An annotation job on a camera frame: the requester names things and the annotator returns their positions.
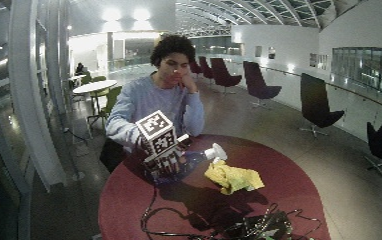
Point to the yellow cloth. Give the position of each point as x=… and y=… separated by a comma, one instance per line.
x=234, y=178

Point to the white slanted column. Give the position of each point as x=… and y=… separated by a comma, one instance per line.
x=31, y=90

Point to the white round table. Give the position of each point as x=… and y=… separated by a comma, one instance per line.
x=94, y=86

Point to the green chair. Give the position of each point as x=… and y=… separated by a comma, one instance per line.
x=110, y=101
x=98, y=80

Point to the white cube of black markers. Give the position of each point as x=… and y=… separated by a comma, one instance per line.
x=155, y=127

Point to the the person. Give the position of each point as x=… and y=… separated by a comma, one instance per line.
x=150, y=100

